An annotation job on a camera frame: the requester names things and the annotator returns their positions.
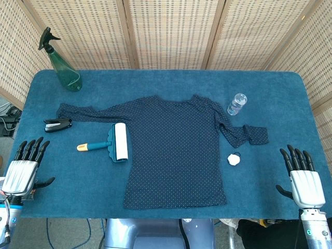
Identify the black stapler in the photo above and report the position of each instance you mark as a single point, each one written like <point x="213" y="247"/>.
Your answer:
<point x="58" y="125"/>

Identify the bamboo folding screen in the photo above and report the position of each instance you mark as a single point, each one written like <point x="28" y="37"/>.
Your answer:
<point x="171" y="33"/>

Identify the white shoe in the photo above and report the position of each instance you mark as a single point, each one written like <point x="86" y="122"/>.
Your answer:
<point x="229" y="223"/>

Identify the navy polka dot shirt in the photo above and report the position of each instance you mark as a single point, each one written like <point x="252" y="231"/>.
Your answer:
<point x="176" y="150"/>

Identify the blue-grey robot torso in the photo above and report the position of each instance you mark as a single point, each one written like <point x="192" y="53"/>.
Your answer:
<point x="155" y="233"/>

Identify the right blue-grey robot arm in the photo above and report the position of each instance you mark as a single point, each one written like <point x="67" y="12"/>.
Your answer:
<point x="317" y="230"/>

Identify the green spray bottle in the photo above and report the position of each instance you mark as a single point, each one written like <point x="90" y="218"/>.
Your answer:
<point x="66" y="75"/>

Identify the clear printed drinking glass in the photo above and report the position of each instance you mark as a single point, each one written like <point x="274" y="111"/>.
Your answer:
<point x="236" y="105"/>

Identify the teal white lint roller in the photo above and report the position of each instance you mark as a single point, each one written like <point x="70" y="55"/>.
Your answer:
<point x="121" y="141"/>

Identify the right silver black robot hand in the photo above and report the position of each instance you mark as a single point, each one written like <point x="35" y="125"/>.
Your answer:
<point x="307" y="186"/>

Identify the teal table cloth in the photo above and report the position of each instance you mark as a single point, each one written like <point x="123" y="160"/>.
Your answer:
<point x="77" y="186"/>

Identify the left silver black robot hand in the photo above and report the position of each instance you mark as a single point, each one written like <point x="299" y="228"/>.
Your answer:
<point x="19" y="176"/>

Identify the black trouser leg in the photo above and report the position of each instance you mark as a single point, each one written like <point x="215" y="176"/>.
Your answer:
<point x="267" y="233"/>

